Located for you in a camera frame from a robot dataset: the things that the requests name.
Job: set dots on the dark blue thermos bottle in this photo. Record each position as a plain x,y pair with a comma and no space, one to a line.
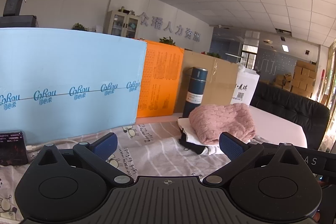
194,92

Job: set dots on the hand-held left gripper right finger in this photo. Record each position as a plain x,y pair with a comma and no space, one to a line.
231,146

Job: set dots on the brown cardboard box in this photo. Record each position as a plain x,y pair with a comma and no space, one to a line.
218,82

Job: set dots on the orange carton box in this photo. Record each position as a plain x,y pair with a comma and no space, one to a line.
160,77

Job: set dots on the stack of cardboard boxes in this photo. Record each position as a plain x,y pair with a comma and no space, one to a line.
302,77

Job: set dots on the printed striped bedsheet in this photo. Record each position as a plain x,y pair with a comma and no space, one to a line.
157,150

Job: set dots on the white garment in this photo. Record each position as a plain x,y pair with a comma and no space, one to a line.
193,138

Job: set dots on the green potted plant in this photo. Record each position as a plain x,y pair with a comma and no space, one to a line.
167,41
79,27
211,54

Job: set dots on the light blue carton box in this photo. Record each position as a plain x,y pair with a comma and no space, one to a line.
65,69

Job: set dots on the barred window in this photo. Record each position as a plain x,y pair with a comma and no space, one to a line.
249,57

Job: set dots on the black box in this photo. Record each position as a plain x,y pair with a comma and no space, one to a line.
18,21

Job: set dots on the black garment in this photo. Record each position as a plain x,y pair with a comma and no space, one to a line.
191,147

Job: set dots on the black leather chair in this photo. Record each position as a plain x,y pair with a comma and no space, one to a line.
288,106

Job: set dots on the pink knit sweater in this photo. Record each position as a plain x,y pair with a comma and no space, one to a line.
220,121

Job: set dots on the white paper bag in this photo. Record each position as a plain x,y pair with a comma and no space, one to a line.
246,87

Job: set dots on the glass door cabinet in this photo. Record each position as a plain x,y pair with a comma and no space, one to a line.
120,24

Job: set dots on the grey wall lettering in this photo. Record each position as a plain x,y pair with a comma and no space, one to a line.
155,22

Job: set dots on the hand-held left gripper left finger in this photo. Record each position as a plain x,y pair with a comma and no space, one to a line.
105,146

